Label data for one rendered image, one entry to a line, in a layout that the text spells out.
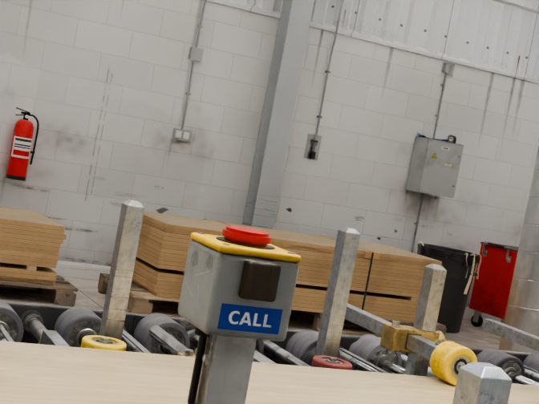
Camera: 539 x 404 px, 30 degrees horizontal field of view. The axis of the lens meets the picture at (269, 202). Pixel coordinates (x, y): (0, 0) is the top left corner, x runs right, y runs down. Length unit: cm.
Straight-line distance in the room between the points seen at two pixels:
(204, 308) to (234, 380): 7
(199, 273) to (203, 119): 765
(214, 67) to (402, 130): 196
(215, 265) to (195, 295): 4
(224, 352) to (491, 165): 927
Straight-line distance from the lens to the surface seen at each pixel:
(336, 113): 900
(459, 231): 989
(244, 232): 79
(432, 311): 223
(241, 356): 81
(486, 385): 94
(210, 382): 80
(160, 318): 243
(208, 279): 78
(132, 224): 190
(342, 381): 189
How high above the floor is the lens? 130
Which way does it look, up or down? 3 degrees down
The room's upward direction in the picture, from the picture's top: 10 degrees clockwise
